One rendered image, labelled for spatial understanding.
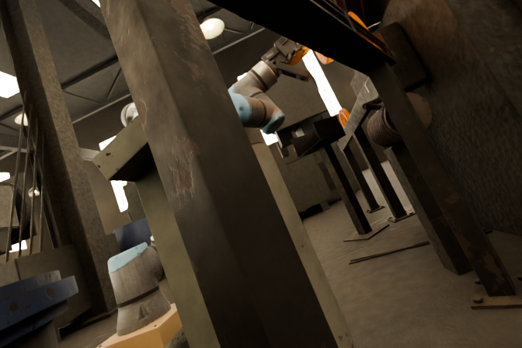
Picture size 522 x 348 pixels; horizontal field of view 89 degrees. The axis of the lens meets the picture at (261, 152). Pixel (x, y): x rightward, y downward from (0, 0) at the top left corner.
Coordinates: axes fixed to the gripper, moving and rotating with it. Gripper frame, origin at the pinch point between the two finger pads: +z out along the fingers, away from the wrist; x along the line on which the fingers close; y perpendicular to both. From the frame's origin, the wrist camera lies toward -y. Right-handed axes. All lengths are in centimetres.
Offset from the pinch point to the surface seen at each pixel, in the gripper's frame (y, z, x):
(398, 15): -11.2, 26.4, 4.5
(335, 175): -44, -18, 80
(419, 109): -39.0, 0.2, -11.9
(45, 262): 63, -270, 144
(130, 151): -12, -55, -48
